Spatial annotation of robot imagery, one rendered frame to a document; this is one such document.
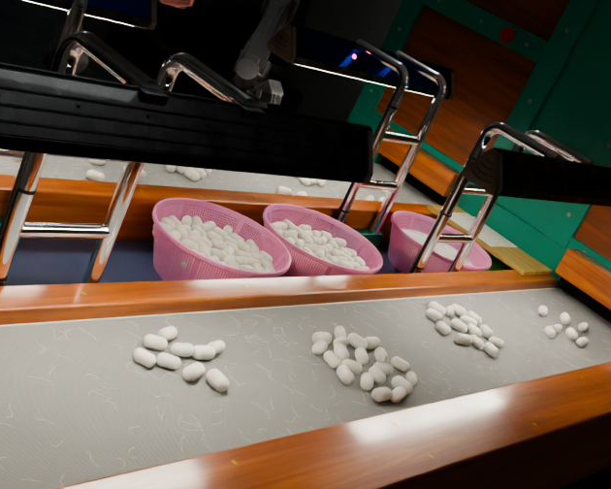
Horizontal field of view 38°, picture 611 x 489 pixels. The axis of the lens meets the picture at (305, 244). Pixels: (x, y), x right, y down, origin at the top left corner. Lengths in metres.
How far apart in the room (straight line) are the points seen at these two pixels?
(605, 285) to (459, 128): 0.62
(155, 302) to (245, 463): 0.34
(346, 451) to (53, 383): 0.38
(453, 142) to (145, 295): 1.41
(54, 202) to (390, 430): 0.68
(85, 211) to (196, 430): 0.59
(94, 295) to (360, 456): 0.42
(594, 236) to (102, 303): 1.41
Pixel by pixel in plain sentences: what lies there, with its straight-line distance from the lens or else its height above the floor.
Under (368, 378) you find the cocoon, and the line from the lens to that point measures 1.37.
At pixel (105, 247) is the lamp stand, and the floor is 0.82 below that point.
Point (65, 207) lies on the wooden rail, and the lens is 1.56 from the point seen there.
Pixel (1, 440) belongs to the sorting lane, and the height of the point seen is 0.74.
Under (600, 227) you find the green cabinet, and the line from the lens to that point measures 2.32.
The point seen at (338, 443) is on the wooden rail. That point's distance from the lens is 1.18.
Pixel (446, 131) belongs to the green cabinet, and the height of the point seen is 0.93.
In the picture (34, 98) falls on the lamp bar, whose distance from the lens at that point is 0.89.
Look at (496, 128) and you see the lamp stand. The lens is 1.81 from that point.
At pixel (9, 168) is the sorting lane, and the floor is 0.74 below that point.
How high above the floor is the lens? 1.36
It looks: 20 degrees down
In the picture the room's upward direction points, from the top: 25 degrees clockwise
